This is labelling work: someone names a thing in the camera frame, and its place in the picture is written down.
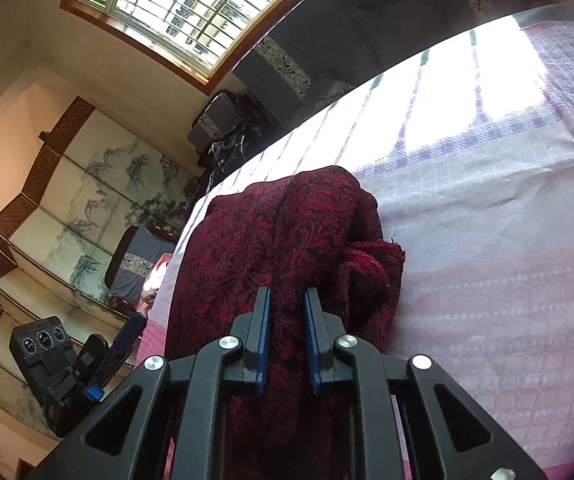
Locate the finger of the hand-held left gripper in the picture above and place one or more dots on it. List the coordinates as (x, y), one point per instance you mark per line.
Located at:
(127, 340)
(92, 360)

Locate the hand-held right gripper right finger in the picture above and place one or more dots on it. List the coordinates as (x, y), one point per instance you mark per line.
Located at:
(313, 345)

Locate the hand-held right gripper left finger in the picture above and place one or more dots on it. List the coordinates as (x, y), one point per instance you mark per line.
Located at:
(263, 345)

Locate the dark red patterned garment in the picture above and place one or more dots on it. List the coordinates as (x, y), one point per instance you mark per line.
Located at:
(277, 240)

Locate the grey cushioned chair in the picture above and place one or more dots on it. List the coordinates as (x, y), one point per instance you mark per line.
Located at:
(134, 265)
(212, 120)

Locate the ink painting folding screen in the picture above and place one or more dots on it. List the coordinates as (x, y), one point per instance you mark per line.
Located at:
(67, 220)

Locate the pink checked blanket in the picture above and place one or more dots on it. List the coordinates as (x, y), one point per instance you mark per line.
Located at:
(467, 260)

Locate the black bag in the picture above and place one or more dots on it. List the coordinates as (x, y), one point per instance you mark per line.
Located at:
(234, 147)

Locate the grey sofa with patterned band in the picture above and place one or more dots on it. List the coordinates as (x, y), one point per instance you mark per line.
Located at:
(367, 15)

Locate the barred window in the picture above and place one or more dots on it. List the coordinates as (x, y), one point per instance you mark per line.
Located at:
(207, 5)

